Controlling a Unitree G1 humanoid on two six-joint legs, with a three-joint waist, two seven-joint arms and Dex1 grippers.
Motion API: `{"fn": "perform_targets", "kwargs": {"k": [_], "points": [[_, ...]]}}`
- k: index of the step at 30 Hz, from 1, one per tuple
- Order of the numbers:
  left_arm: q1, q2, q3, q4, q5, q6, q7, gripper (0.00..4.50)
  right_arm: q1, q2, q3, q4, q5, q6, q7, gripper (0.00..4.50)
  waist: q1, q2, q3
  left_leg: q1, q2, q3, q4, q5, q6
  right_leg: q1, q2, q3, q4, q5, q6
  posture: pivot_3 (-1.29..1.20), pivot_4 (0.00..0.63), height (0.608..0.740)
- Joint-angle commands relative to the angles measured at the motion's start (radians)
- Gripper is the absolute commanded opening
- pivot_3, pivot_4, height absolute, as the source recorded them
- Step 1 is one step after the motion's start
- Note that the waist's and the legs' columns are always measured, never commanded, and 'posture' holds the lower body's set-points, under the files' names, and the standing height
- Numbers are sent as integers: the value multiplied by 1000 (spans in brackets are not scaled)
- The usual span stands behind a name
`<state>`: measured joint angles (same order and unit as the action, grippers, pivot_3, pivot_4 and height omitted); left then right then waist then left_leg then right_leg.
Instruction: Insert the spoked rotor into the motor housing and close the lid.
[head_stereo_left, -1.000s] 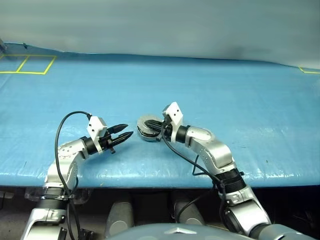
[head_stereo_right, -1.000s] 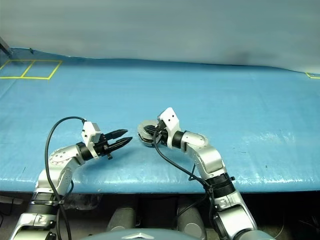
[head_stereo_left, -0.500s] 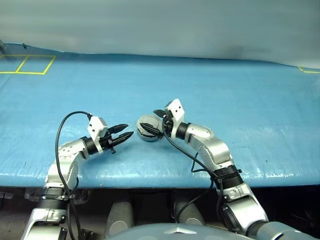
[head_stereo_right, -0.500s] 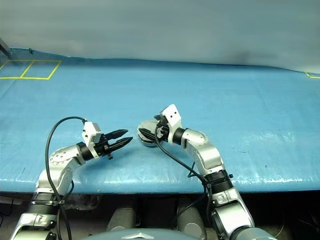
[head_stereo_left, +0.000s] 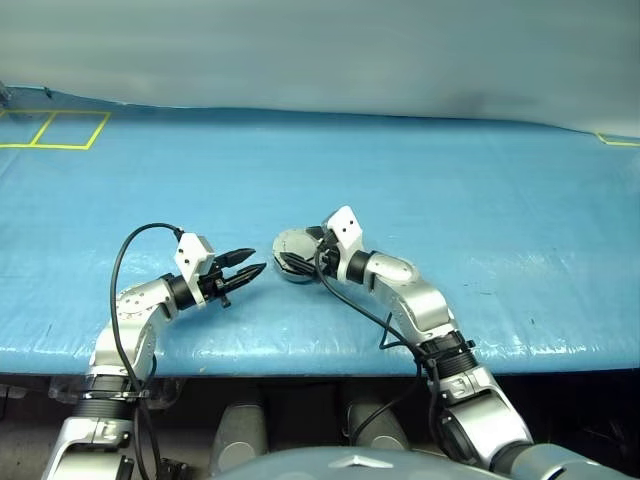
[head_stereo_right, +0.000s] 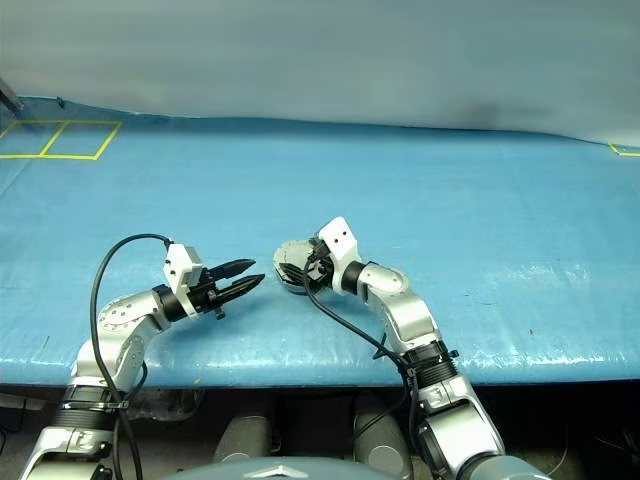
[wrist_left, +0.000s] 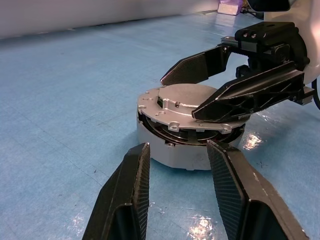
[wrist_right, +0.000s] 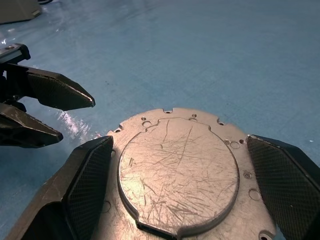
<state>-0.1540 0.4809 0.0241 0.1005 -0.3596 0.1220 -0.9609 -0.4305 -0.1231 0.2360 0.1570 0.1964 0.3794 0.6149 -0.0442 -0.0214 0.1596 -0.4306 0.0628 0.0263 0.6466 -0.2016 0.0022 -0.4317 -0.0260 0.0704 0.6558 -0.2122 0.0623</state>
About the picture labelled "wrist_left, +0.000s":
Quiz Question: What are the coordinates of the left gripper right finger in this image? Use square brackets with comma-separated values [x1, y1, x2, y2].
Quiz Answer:
[206, 139, 311, 240]

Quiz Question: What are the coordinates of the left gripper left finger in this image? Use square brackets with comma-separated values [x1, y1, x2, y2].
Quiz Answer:
[81, 142, 151, 240]

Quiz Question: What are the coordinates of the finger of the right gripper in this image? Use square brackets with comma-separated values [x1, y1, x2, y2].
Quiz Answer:
[159, 45, 232, 86]
[191, 61, 306, 125]

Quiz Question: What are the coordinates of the silver motor cover plate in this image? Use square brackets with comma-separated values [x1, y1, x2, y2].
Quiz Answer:
[136, 83, 247, 135]

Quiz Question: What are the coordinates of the grey motor stator housing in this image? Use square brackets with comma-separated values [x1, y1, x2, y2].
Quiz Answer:
[136, 109, 247, 172]

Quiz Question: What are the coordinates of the round motor rotor disc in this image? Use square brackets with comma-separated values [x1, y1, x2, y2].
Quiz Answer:
[142, 116, 242, 148]

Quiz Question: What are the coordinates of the purple and white box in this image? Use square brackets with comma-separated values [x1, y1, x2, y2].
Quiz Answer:
[216, 0, 245, 16]

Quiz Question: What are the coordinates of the blue table cover sheet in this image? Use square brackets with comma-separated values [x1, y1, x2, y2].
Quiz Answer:
[0, 12, 320, 240]

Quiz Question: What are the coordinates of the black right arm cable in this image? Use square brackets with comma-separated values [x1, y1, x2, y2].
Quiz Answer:
[311, 77, 320, 111]

